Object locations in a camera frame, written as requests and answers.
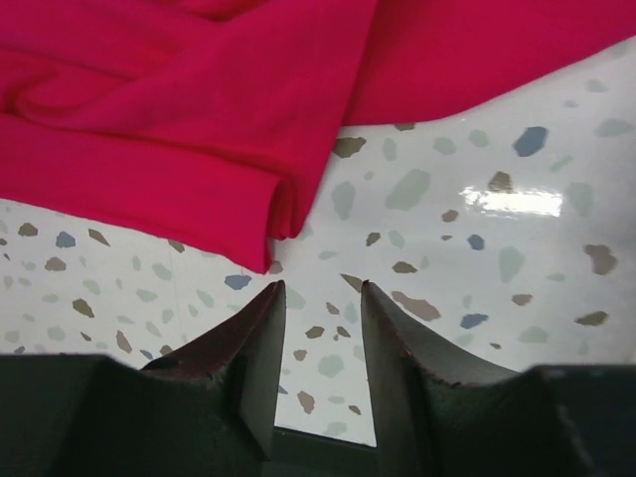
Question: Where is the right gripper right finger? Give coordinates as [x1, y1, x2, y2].
[361, 281, 527, 476]

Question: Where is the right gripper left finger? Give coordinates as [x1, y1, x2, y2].
[141, 280, 286, 462]

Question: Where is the red t shirt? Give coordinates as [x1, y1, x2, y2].
[1, 1, 635, 273]

